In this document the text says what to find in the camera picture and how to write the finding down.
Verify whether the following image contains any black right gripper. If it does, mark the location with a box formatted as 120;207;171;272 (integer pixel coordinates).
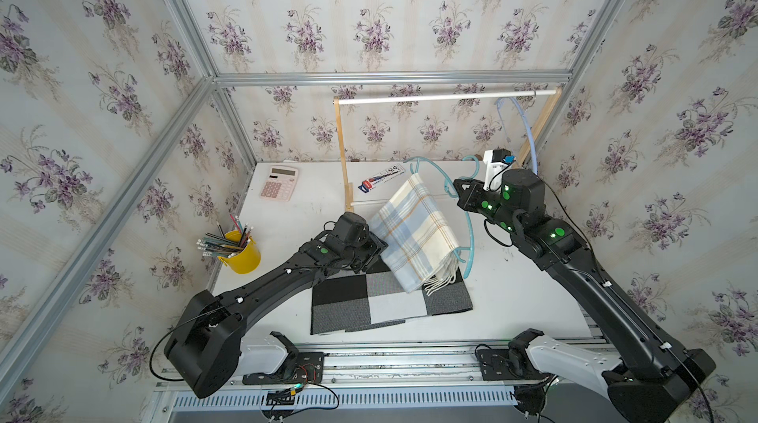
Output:
452;174;524;239

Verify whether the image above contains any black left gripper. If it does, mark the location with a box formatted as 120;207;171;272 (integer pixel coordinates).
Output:
342;232;395;276

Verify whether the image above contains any teal plastic hanger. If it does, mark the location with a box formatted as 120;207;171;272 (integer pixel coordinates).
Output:
404;156;476;279

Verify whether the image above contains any blue cream plaid scarf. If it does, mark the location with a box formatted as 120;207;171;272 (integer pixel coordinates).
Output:
368;173;466;296

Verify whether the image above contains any light blue plastic hanger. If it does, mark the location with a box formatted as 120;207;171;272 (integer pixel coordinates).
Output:
495;97;539;175

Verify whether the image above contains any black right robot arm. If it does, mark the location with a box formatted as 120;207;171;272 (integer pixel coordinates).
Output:
453;169;716;422

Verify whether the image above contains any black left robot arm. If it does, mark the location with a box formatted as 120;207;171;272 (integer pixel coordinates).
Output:
162;212;388;399

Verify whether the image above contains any black grey checkered mat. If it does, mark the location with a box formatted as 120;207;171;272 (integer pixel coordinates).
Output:
310;263;473;335

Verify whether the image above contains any red blue marker box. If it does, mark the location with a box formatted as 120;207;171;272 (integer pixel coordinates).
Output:
357;164;406;194

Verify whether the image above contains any pink calculator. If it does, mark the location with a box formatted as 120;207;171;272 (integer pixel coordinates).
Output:
260;165;299;202

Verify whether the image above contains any yellow pencil cup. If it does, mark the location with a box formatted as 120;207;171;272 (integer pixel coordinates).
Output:
218;231;261;275

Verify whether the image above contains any wooden clothes rack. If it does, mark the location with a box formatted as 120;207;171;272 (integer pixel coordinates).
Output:
333;83;563;211

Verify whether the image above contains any bundle of pencils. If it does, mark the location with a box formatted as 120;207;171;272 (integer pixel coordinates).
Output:
195;214;252;258

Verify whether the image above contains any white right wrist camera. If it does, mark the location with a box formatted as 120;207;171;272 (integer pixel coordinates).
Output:
483;149;515;191

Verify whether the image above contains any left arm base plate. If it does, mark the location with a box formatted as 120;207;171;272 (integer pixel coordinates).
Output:
237;331;326;385

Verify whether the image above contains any aluminium mounting rail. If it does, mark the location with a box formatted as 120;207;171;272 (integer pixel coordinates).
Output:
144;323;617;422

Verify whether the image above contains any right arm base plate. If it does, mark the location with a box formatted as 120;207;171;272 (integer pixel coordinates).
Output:
474;328;552;382

